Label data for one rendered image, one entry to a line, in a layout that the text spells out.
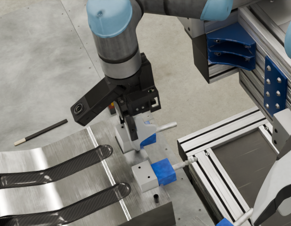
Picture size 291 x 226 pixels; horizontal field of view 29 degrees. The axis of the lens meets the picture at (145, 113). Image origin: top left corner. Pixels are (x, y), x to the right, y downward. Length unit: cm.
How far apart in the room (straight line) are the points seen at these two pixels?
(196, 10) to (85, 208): 45
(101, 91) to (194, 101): 140
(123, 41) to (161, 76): 161
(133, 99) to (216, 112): 135
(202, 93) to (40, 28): 101
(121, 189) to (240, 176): 87
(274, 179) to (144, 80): 65
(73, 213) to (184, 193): 24
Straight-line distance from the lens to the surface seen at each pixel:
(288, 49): 71
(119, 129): 118
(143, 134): 114
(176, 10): 100
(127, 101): 108
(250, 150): 201
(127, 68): 100
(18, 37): 167
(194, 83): 252
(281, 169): 45
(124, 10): 93
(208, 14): 98
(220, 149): 202
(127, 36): 96
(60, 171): 121
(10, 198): 115
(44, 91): 149
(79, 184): 117
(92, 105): 106
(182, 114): 240
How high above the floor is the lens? 182
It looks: 49 degrees down
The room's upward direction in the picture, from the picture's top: 12 degrees counter-clockwise
